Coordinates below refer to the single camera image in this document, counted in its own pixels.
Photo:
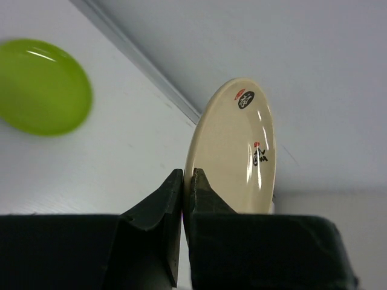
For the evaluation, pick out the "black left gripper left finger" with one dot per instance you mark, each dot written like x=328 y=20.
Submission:
x=138 y=249

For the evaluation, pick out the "lime green plate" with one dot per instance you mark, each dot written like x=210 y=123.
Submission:
x=44 y=90

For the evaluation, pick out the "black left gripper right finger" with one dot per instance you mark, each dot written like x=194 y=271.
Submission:
x=228 y=250

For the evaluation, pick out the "cream plate black characters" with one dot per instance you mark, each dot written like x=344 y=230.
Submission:
x=234 y=143

